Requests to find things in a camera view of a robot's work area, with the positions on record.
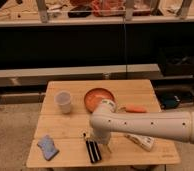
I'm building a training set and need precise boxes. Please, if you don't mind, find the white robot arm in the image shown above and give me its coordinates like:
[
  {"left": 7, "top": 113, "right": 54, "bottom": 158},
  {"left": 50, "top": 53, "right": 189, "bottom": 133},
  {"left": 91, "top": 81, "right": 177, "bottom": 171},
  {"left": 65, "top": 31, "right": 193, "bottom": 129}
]
[{"left": 89, "top": 99, "right": 194, "bottom": 146}]

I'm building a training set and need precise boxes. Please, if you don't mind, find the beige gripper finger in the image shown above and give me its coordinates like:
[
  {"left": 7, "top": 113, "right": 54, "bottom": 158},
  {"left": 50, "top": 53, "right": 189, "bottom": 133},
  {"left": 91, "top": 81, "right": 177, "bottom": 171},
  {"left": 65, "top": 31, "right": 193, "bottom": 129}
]
[{"left": 105, "top": 144, "right": 112, "bottom": 154}]

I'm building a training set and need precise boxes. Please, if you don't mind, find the black white striped eraser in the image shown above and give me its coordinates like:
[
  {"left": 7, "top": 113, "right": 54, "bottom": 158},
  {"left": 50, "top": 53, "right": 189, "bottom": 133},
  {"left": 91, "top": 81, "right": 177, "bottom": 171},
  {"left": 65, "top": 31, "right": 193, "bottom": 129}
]
[{"left": 85, "top": 140, "right": 102, "bottom": 164}]

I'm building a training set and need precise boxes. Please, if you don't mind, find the black cable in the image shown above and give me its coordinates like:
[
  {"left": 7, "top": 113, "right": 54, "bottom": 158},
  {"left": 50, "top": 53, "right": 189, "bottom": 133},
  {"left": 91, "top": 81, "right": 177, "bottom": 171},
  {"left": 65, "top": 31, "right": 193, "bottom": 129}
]
[{"left": 123, "top": 16, "right": 129, "bottom": 80}]

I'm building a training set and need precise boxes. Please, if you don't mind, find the white plastic bottle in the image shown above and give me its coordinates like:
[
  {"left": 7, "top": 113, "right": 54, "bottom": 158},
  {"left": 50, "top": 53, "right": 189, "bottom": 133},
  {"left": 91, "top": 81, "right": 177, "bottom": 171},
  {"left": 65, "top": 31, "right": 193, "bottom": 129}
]
[{"left": 125, "top": 134, "right": 155, "bottom": 151}]

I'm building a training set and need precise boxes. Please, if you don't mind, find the black object on floor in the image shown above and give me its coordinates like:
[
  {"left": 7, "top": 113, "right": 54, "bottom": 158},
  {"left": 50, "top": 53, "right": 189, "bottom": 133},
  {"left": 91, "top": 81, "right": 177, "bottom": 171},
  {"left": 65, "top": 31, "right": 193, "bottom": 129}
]
[{"left": 159, "top": 94, "right": 180, "bottom": 109}]

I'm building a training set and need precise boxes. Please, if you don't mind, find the wooden table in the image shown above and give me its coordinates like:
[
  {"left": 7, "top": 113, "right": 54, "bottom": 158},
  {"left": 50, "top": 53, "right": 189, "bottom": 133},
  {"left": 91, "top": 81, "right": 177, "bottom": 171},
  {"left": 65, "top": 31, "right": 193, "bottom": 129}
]
[{"left": 26, "top": 79, "right": 180, "bottom": 168}]

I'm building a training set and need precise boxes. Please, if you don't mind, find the orange bowl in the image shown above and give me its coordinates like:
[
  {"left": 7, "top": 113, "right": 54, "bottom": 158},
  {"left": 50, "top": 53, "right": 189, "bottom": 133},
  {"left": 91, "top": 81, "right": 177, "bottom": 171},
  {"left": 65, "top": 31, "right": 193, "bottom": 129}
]
[{"left": 84, "top": 88, "right": 115, "bottom": 112}]

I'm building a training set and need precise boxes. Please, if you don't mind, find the red cloth on shelf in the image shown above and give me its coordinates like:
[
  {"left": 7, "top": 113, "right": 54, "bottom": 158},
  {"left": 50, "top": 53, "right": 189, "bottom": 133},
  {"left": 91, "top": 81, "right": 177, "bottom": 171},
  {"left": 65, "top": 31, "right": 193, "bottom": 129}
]
[{"left": 91, "top": 0, "right": 125, "bottom": 17}]

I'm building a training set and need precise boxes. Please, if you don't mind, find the orange toy carrot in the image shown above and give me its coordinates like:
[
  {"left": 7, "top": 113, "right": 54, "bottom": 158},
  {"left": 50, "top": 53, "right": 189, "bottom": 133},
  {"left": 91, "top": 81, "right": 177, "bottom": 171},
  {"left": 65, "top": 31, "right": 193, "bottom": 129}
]
[{"left": 120, "top": 104, "right": 147, "bottom": 113}]

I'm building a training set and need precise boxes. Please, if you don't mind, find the blue sponge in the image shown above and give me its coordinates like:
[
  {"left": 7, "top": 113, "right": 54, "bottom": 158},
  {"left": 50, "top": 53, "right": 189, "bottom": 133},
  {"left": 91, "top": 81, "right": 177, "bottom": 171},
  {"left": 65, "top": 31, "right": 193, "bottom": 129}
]
[{"left": 37, "top": 135, "right": 59, "bottom": 161}]

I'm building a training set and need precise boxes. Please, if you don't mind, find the white ceramic cup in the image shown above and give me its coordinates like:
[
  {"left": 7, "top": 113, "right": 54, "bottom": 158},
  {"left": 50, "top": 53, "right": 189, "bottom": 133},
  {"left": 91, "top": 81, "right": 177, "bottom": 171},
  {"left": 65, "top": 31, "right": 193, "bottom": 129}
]
[{"left": 54, "top": 91, "right": 72, "bottom": 114}]

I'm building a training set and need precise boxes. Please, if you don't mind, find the metal shelf rail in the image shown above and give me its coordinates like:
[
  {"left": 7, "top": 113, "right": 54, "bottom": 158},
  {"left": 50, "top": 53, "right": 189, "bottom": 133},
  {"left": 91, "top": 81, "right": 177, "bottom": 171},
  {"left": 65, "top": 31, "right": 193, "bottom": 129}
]
[{"left": 0, "top": 64, "right": 160, "bottom": 87}]

